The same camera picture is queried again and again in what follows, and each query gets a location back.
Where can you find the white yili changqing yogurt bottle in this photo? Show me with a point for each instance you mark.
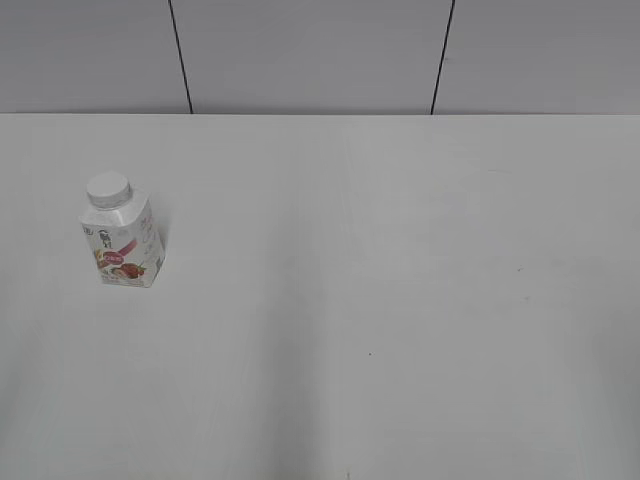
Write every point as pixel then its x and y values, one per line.
pixel 125 242

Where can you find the white screw bottle cap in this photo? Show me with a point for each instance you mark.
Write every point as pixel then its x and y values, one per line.
pixel 108 190

